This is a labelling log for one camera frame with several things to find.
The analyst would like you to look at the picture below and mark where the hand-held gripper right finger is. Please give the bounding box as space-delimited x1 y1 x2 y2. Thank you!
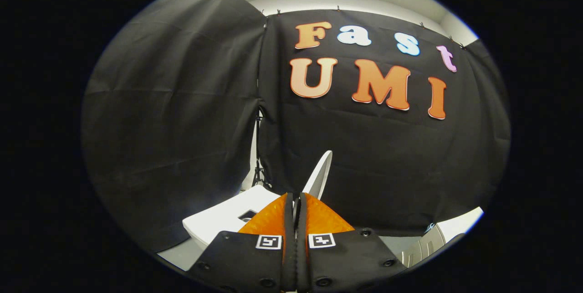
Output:
294 193 406 293

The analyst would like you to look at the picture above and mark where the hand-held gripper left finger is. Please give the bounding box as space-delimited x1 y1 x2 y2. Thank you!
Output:
187 193 297 293

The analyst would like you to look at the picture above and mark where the white drawer cabinet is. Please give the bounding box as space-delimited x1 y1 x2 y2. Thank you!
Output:
394 206 484 268

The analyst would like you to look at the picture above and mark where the black backdrop cloth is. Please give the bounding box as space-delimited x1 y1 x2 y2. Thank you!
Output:
82 0 511 252

